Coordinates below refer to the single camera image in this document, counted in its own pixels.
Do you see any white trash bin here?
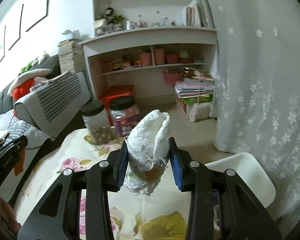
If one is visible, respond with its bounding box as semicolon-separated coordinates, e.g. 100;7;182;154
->
205;152;276;208

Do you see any red box on floor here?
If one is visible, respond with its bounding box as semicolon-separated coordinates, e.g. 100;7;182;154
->
99;85;135;110

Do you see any white lace curtain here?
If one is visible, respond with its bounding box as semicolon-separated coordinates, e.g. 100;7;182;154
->
198;0;300;236

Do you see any pink basket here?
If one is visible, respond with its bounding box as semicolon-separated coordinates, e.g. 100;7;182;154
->
163;72;181;86

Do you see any grey sofa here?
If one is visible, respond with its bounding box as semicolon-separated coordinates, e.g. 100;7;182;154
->
0;72;90;204

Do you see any person's left hand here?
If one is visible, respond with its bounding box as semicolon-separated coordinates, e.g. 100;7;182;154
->
0;197;21;235

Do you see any white shelf unit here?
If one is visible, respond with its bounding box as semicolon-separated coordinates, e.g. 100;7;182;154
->
82;0;217;105

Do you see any clear jar with nuts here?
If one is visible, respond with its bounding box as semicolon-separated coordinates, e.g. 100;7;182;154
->
81;100;115;145

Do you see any white plastic bag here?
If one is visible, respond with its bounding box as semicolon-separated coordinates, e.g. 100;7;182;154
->
124;109;171;196

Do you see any floral tablecloth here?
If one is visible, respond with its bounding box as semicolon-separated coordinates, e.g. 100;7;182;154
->
13;127;216;240

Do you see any stack of books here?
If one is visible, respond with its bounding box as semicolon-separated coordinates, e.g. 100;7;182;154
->
58;39;85;74

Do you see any stack of papers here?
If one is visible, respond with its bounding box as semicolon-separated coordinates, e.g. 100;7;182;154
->
174;67;215;122

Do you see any purple label snack jar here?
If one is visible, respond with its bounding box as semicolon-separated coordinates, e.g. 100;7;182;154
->
109;96;140;140

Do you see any red plush toy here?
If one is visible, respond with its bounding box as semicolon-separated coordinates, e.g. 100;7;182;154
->
13;78;34;101

